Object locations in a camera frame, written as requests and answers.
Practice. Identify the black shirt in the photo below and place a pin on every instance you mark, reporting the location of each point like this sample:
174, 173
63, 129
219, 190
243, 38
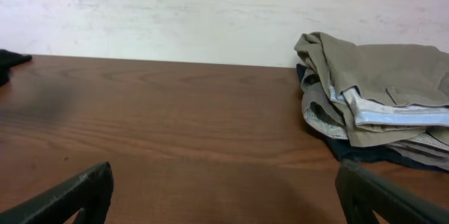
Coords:
8, 60

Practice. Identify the khaki green shorts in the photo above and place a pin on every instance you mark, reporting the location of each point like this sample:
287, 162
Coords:
386, 92

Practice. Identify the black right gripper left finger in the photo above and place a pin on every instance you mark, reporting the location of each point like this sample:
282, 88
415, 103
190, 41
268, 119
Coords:
86, 196

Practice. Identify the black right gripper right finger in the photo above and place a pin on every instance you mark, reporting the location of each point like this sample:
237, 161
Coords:
364, 196

